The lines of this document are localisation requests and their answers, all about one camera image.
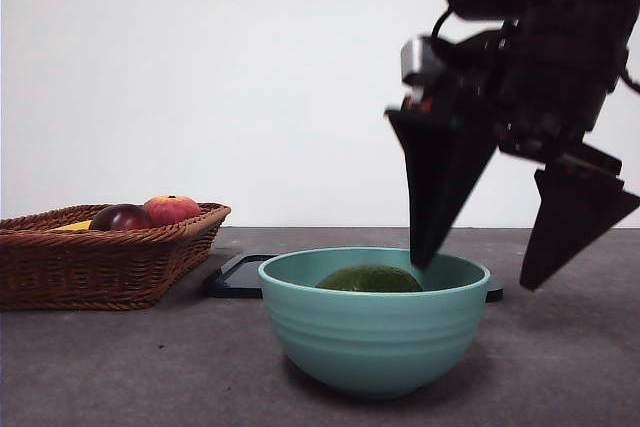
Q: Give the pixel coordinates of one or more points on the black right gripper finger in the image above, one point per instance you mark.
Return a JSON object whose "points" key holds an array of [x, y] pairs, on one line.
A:
{"points": [[435, 182], [570, 227]]}

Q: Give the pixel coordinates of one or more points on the green avocado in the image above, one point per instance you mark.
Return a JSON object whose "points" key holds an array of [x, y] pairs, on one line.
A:
{"points": [[370, 280]]}

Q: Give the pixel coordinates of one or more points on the teal ceramic bowl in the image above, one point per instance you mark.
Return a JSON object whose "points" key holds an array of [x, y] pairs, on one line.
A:
{"points": [[372, 342]]}

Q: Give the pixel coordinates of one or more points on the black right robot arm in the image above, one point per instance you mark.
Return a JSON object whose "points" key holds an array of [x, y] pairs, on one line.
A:
{"points": [[565, 47]]}

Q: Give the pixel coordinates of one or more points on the dark rectangular tray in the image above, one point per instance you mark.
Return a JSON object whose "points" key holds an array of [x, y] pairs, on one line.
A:
{"points": [[235, 279]]}

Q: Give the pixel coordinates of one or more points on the red apple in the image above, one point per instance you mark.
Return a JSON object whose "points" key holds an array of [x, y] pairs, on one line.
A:
{"points": [[174, 209]]}

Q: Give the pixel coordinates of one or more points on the dark red plum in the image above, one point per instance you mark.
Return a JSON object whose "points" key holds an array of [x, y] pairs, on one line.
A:
{"points": [[125, 218]]}

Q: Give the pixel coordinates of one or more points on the brown wicker basket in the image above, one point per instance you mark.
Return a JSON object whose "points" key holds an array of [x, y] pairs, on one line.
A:
{"points": [[100, 267]]}

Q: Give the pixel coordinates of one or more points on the yellow banana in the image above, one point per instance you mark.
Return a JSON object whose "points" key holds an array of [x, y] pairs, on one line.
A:
{"points": [[75, 226]]}

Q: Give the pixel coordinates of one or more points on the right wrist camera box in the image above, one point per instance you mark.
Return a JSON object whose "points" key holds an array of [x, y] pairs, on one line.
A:
{"points": [[417, 59]]}

